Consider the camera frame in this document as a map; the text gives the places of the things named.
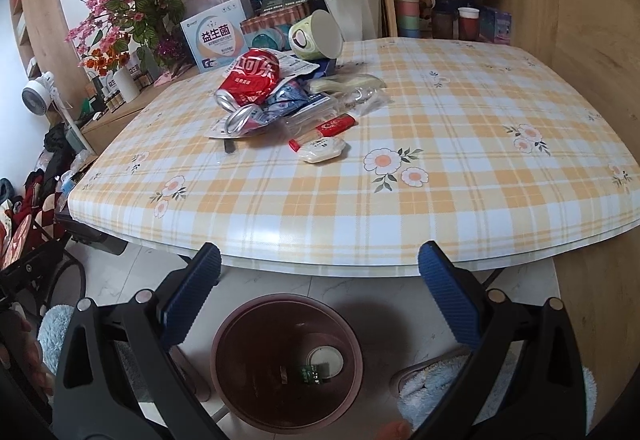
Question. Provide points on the yellow plaid tablecloth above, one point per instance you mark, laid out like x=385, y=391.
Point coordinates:
x=482, y=149

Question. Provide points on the colourful marker blister pack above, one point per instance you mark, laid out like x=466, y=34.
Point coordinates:
x=222, y=129

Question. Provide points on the low wooden sideboard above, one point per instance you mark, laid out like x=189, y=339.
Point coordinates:
x=102, y=132

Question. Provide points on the stack of pastel cups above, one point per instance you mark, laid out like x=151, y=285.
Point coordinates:
x=408, y=18

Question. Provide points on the orange flower white vase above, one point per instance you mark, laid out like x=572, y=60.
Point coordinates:
x=111, y=62

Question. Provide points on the small white desk fan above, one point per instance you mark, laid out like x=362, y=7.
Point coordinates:
x=37, y=94

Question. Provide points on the striped teal gift box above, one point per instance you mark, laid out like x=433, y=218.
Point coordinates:
x=270, y=30

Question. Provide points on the red chopstick wrapper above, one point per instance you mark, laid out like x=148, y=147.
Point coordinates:
x=330, y=128

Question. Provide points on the small black marker cap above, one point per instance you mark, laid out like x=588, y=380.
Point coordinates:
x=229, y=146

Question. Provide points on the white blue probiotics box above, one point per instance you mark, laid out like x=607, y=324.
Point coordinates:
x=214, y=35

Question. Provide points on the crushed red cola can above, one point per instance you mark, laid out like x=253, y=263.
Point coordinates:
x=251, y=80

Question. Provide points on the light blue fuzzy left slipper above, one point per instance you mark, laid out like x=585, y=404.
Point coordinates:
x=52, y=333

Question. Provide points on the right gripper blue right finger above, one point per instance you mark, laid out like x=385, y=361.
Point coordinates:
x=457, y=294

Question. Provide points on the yellowish plastic wrapper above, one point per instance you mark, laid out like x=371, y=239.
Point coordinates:
x=343, y=83

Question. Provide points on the clear plastic floss box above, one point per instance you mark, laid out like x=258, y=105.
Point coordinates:
x=320, y=109

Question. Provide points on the maroon trash bin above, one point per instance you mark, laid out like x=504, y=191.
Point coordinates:
x=286, y=364

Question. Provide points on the red white paper cup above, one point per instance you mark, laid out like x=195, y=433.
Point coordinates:
x=469, y=23

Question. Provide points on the blue luckin coffee box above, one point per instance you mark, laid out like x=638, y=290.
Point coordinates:
x=325, y=67

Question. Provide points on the small blue carton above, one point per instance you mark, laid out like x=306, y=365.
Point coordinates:
x=495, y=26

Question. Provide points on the light blue fuzzy slipper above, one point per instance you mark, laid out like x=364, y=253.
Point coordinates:
x=52, y=333
x=420, y=391

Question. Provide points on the crushed blue drink can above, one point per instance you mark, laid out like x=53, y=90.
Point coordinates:
x=285, y=100

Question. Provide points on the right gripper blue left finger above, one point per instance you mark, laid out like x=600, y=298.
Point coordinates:
x=184, y=292

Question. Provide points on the white plastic sauce packet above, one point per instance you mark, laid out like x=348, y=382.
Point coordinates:
x=321, y=150

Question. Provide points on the wooden shelf unit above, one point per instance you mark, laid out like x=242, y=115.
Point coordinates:
x=594, y=46

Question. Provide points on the small clear plastic bag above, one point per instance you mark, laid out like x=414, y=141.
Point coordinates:
x=364, y=101

